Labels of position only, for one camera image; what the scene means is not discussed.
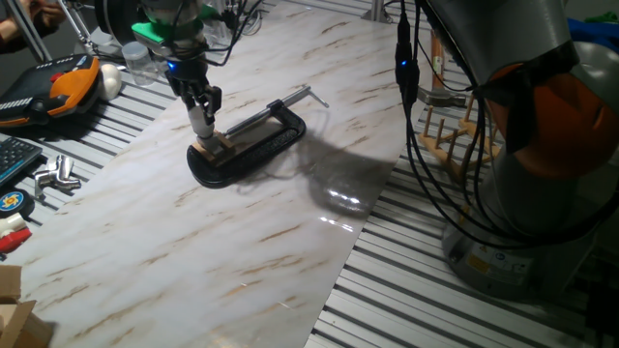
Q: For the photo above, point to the white light bulb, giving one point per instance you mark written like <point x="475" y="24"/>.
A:
<point x="199" y="123"/>

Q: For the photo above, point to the marble pattern table sheet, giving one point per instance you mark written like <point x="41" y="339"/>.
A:
<point x="193" y="241"/>

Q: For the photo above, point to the silver metal pipe fitting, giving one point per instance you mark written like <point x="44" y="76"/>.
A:
<point x="64" y="166"/>
<point x="53" y="182"/>

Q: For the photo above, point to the slanted aluminium stand leg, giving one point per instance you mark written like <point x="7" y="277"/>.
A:
<point x="29" y="31"/>

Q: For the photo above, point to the person's bare hand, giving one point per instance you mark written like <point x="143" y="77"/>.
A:
<point x="48" y="12"/>

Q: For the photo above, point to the white egg shaped object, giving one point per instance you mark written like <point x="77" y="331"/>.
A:
<point x="111" y="82"/>

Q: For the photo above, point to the clear plastic jar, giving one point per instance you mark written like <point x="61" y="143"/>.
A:
<point x="138" y="65"/>

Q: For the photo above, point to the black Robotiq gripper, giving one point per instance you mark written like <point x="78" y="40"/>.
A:
<point x="188" y="77"/>

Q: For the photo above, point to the thin metal rod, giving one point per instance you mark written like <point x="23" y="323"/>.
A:
<point x="77" y="26"/>

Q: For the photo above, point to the upright aluminium post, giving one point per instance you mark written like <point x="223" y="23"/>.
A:
<point x="377" y="10"/>

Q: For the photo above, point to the black computer keyboard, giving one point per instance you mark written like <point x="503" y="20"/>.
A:
<point x="17" y="157"/>

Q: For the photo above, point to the wooden peg rack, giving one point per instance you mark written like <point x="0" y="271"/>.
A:
<point x="450" y="152"/>

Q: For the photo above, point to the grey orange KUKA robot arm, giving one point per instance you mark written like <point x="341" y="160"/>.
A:
<point x="508" y="29"/>

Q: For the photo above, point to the blue plastic bag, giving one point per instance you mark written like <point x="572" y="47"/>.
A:
<point x="590" y="34"/>

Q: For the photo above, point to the black metal C-clamp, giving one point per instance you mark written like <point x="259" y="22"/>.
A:
<point x="251" y="159"/>

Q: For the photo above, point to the black orange teach pendant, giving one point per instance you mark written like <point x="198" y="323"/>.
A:
<point x="58" y="92"/>

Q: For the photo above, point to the open brown cardboard box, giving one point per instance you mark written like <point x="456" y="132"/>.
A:
<point x="19" y="319"/>

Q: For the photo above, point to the black filament spool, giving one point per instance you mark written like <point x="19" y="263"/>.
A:
<point x="113" y="19"/>

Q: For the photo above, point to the small wooden clamp pad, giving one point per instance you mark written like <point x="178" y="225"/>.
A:
<point x="202" y="152"/>
<point x="226" y="141"/>

